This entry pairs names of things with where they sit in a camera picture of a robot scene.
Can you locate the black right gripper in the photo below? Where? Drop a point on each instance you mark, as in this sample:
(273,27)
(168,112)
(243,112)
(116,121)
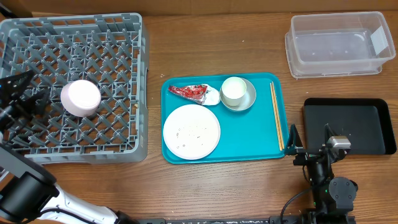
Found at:
(294,144)

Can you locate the white crumpled napkin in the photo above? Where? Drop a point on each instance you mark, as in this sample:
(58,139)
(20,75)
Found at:
(211,96)

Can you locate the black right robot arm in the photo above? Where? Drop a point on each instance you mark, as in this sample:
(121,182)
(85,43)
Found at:
(333,197)

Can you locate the wooden chopstick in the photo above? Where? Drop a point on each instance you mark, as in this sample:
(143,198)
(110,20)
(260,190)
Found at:
(275,115)
(278,115)

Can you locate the white round plate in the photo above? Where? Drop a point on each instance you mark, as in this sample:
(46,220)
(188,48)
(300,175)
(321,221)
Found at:
(191,132)

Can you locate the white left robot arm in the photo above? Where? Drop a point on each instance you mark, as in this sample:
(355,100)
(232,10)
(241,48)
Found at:
(33,192)

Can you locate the clear plastic bin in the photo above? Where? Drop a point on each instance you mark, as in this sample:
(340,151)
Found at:
(338,44)

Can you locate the red foil snack wrapper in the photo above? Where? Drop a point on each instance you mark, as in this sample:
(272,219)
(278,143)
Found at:
(196,93)

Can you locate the teal plastic tray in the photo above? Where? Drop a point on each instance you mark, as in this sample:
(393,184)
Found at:
(248,135)

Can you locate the pink upturned bowl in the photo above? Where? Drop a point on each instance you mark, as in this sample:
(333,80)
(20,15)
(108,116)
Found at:
(80,98)

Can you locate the grey shallow bowl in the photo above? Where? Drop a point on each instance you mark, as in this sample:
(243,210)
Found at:
(247,100)

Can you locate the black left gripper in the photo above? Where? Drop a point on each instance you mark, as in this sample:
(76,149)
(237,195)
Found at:
(16,101)

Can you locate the black plastic tray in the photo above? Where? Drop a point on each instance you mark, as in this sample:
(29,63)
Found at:
(366,122)

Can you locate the white paper cup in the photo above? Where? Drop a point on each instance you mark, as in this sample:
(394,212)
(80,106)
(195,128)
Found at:
(233,90)

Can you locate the right wooden chopstick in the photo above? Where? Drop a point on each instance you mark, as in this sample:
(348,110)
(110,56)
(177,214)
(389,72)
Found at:
(278,115)

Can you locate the left wooden chopstick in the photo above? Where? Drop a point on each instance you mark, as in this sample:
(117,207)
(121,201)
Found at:
(275,115)

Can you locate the grey plastic dish rack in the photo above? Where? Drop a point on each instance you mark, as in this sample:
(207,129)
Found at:
(109,50)

